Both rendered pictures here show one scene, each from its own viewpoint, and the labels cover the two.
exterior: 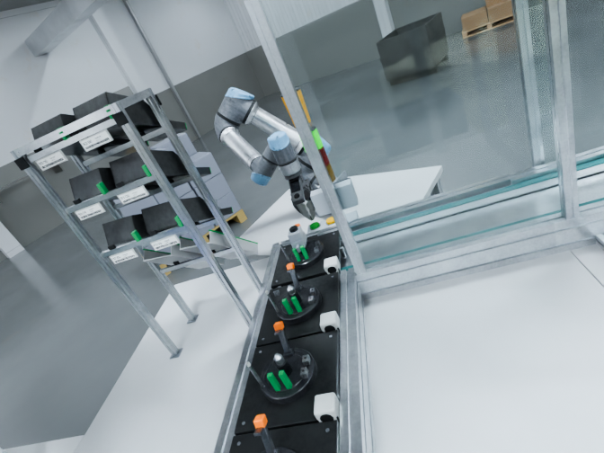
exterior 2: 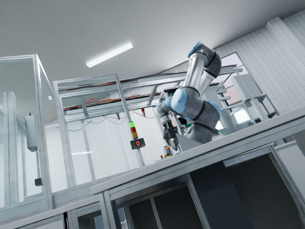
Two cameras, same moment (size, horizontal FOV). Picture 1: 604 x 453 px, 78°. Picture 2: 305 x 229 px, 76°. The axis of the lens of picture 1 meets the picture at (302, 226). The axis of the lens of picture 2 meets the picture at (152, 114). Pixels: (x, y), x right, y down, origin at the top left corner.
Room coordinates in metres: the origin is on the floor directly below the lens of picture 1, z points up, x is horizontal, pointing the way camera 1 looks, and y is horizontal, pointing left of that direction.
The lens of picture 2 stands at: (2.39, -0.92, 0.73)
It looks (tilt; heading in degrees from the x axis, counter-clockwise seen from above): 23 degrees up; 143
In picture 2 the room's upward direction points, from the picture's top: 20 degrees counter-clockwise
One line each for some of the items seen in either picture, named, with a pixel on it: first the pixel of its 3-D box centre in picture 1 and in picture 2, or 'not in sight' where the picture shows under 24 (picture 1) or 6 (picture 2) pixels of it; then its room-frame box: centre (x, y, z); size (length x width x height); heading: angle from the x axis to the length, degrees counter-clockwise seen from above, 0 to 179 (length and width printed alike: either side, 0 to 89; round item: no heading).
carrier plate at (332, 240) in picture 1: (307, 258); not in sight; (1.14, 0.03, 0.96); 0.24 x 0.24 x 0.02; 73
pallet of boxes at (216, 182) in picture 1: (171, 200); not in sight; (4.25, 1.24, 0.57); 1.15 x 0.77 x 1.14; 117
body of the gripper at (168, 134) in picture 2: (298, 184); (169, 130); (1.37, -0.06, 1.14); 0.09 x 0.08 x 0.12; 163
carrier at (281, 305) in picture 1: (294, 296); not in sight; (0.90, 0.10, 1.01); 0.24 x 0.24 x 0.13; 73
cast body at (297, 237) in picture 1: (297, 237); (166, 150); (1.13, 0.03, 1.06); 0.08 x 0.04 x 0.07; 163
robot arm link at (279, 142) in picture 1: (281, 147); (162, 111); (1.37, -0.05, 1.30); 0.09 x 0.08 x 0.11; 177
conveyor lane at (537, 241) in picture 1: (395, 251); not in sight; (1.03, -0.25, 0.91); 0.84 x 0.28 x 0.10; 73
